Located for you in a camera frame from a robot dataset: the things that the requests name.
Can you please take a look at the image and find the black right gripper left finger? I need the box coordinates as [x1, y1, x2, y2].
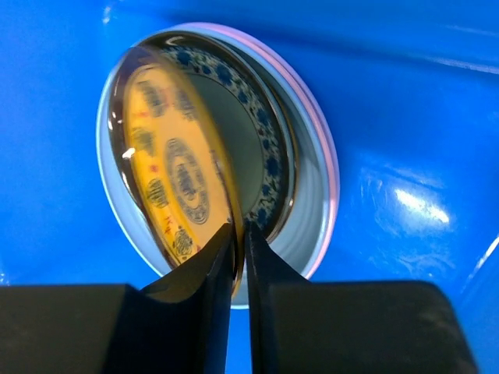
[1, 224, 233, 373]

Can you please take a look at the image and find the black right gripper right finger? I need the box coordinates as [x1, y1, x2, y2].
[245, 224, 478, 373]

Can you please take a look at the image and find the light blue plastic plate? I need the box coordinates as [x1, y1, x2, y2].
[95, 23, 332, 311]

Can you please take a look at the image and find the pink plastic plate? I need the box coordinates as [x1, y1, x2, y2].
[193, 23, 340, 278]

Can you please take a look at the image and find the blue white patterned plate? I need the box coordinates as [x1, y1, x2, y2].
[159, 45, 285, 235]

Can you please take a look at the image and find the blue plastic bin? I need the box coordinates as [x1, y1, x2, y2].
[1, 1, 498, 373]

